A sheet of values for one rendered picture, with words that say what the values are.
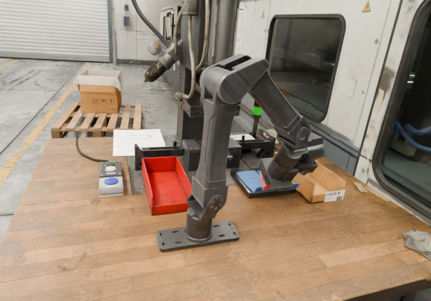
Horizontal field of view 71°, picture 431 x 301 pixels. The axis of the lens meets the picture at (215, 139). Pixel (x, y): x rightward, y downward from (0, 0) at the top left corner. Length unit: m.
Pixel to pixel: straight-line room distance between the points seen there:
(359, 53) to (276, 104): 0.77
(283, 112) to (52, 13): 9.82
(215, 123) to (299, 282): 0.38
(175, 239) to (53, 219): 0.32
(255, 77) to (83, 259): 0.53
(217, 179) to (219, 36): 0.50
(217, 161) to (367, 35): 0.93
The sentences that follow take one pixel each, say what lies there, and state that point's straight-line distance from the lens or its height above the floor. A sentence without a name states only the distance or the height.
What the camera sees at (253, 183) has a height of 0.92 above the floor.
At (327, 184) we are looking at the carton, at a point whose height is 0.92.
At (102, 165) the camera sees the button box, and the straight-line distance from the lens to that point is 1.08.
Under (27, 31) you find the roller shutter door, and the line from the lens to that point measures 10.51.
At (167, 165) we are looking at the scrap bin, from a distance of 1.07.
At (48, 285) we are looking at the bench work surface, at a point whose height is 0.90.
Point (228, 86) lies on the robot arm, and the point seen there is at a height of 1.29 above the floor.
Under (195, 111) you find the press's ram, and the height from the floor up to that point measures 1.12.
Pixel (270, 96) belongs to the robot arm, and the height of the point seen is 1.26.
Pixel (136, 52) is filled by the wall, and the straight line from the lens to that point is 10.26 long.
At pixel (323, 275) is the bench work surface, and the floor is 0.90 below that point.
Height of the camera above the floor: 1.40
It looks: 21 degrees down
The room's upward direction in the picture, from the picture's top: 5 degrees clockwise
